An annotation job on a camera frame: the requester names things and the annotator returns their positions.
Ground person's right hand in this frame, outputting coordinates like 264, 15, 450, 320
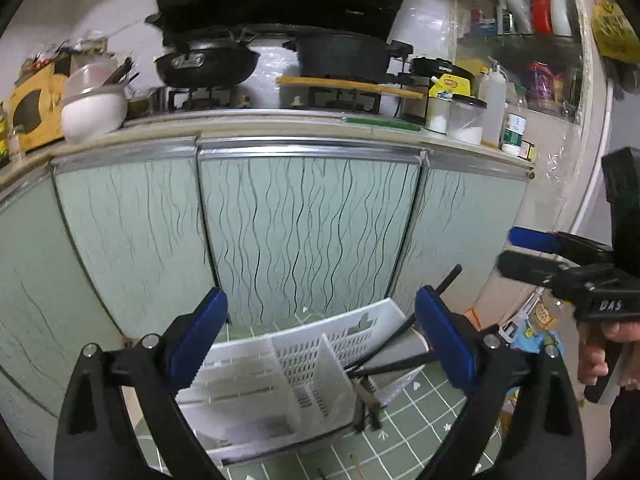
576, 320, 640, 388

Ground black wok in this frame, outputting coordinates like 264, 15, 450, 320
154, 40, 261, 87

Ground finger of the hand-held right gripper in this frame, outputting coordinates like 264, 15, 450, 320
509, 226, 614, 262
496, 250, 617, 307

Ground clear jar black lid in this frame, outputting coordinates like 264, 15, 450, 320
448, 94, 488, 145

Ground red plastic bottle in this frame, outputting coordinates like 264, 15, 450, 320
531, 0, 553, 36

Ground yellow cardboard box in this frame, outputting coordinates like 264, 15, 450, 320
9, 67, 68, 153

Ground white bowl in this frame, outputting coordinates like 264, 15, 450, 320
60, 85, 129, 144

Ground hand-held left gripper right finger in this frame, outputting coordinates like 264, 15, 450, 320
414, 285, 587, 480

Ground red purple snack packet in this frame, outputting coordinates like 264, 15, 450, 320
529, 61, 565, 107

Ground small white powder jar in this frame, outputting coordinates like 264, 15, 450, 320
426, 96, 453, 135

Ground black chopstick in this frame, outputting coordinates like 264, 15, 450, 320
347, 351, 441, 378
345, 265, 463, 378

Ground green wavy-pattern cabinet door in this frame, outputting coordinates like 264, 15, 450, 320
0, 175, 131, 416
390, 162, 531, 321
52, 147, 217, 338
197, 147, 426, 331

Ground green label plastic bottle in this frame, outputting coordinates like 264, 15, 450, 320
501, 112, 529, 157

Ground clear plastic food container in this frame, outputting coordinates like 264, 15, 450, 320
64, 62, 119, 95

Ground kitchen counter with metal edge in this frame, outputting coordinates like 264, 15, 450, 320
0, 110, 536, 191

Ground white slatted utensil holder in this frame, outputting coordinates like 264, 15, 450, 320
175, 297, 432, 467

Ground yellow plastic bag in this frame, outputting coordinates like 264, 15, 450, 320
590, 0, 640, 60

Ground white plastic bag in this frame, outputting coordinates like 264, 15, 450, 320
499, 0, 532, 36

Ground wooden cutting board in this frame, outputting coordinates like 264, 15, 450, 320
276, 76, 425, 101

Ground gas stove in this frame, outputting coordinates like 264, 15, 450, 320
150, 85, 401, 116

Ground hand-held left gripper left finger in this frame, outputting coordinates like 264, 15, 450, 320
52, 286, 230, 480

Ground yellow seasoning packet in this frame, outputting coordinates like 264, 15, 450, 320
429, 74, 473, 100

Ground clear jar yellow label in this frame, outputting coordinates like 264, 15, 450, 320
534, 290, 568, 331

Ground black round appliance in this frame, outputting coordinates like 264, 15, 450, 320
407, 56, 471, 86

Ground black cooking pot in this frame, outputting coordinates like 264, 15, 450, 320
282, 32, 413, 81

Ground white squeeze bottle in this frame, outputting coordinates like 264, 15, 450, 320
480, 60, 507, 150

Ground white plastic bottle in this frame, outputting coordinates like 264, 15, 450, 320
550, 0, 573, 37

